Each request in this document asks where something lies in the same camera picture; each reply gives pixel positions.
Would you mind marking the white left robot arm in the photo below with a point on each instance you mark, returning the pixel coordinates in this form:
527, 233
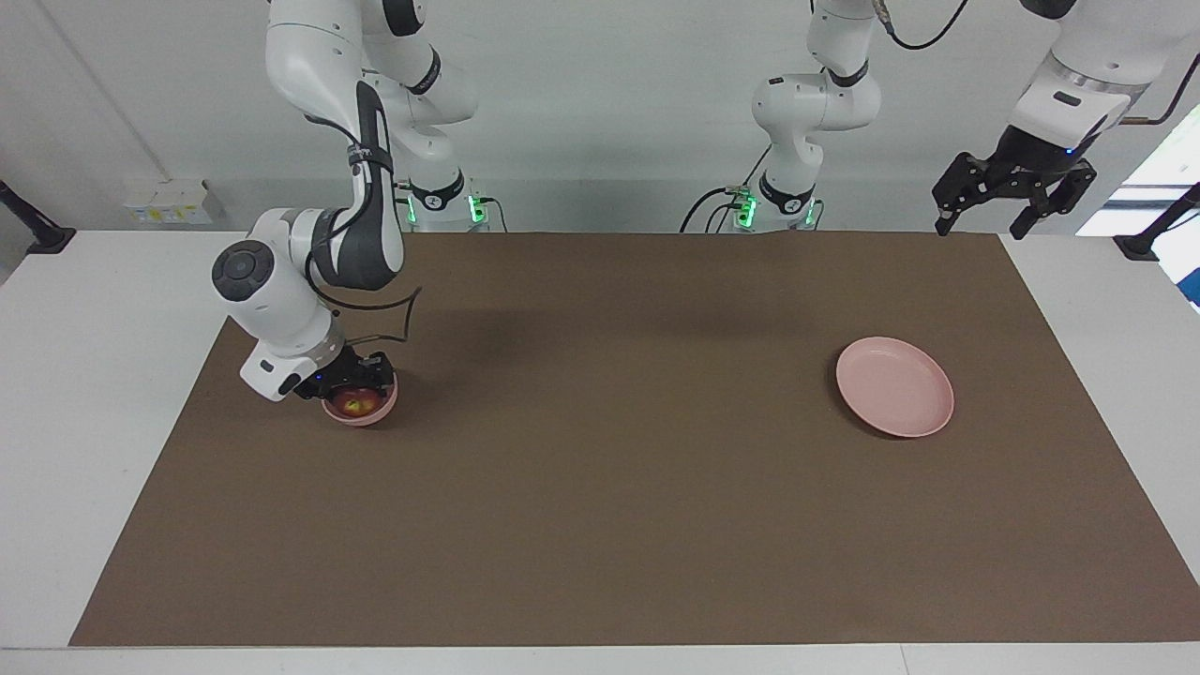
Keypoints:
816, 103

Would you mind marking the dark red apple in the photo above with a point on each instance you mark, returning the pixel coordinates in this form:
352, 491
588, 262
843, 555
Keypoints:
356, 403

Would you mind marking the pink bowl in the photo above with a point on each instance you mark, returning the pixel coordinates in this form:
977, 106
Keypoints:
361, 419

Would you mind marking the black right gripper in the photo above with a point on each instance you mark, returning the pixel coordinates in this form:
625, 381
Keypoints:
333, 370

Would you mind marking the black clamp stand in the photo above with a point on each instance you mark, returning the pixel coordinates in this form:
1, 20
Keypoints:
42, 236
1139, 246

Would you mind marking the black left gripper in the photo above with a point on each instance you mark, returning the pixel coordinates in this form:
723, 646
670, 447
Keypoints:
1036, 159

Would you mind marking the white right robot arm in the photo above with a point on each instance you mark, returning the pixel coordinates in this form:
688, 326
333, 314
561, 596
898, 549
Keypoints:
281, 300

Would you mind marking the white wall socket box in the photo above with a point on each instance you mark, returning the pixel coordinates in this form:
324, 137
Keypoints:
169, 202

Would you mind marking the blue plastic object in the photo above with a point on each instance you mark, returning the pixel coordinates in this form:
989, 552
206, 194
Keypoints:
1192, 289

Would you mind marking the pink plate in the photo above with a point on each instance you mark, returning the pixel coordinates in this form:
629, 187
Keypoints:
895, 386

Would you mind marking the brown table mat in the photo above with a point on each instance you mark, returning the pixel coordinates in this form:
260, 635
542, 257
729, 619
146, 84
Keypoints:
600, 469

